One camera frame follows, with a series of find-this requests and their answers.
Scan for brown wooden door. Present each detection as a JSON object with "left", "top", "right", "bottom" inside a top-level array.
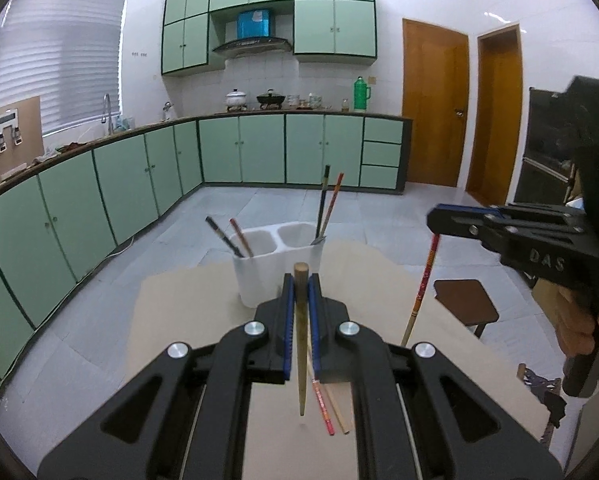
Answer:
[
  {"left": 403, "top": 20, "right": 470, "bottom": 188},
  {"left": 467, "top": 25, "right": 523, "bottom": 206}
]

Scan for black chopstick with inlay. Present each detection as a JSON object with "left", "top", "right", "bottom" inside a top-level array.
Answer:
[{"left": 315, "top": 164, "right": 331, "bottom": 240}]

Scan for red-patterned bamboo chopstick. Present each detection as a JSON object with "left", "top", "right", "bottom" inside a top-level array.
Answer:
[{"left": 308, "top": 362, "right": 350, "bottom": 437}]

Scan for green upper kitchen cabinets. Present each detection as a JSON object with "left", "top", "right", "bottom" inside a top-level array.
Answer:
[{"left": 160, "top": 0, "right": 377, "bottom": 76}]

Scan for brown wooden stool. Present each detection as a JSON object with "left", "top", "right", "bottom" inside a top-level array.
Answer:
[{"left": 434, "top": 278, "right": 499, "bottom": 338}]

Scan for white window blind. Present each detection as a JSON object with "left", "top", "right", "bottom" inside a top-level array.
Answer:
[{"left": 0, "top": 0, "right": 126, "bottom": 133}]

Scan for black wok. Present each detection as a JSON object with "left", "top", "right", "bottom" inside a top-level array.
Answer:
[{"left": 257, "top": 89, "right": 286, "bottom": 110}]

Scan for orange-red bamboo chopstick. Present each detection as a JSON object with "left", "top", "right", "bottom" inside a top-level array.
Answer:
[{"left": 230, "top": 218, "right": 255, "bottom": 258}]

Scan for green kitchen cabinets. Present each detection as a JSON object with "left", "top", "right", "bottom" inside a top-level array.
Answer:
[
  {"left": 0, "top": 110, "right": 413, "bottom": 388},
  {"left": 160, "top": 0, "right": 377, "bottom": 76}
]

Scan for person's right hand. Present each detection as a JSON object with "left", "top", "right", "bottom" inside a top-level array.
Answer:
[{"left": 555, "top": 286, "right": 599, "bottom": 358}]

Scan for red-ended bamboo chopstick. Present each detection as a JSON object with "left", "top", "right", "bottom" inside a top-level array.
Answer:
[{"left": 318, "top": 172, "right": 345, "bottom": 240}]

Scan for plain bamboo chopstick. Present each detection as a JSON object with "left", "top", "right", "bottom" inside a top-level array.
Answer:
[{"left": 294, "top": 262, "right": 309, "bottom": 417}]

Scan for chrome kitchen faucet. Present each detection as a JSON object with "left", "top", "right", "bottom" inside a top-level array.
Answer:
[{"left": 101, "top": 93, "right": 114, "bottom": 136}]

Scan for green thermos flask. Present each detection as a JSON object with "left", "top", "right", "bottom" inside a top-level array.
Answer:
[{"left": 354, "top": 76, "right": 372, "bottom": 113}]

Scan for black oven cabinet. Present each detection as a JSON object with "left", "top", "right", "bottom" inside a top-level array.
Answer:
[{"left": 514, "top": 87, "right": 575, "bottom": 205}]

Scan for black range hood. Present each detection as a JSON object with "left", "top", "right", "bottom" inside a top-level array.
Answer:
[{"left": 210, "top": 8, "right": 293, "bottom": 60}]

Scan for green lower kitchen cabinets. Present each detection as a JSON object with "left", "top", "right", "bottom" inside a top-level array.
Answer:
[{"left": 0, "top": 110, "right": 413, "bottom": 388}]

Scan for white two-compartment utensil holder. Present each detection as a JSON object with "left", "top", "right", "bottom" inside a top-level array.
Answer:
[{"left": 233, "top": 221, "right": 325, "bottom": 309}]

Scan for striped red bamboo chopstick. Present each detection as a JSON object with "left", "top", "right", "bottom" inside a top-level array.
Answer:
[{"left": 401, "top": 234, "right": 441, "bottom": 347}]

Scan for white cooking pot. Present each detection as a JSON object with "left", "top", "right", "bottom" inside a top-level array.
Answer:
[{"left": 226, "top": 89, "right": 247, "bottom": 113}]

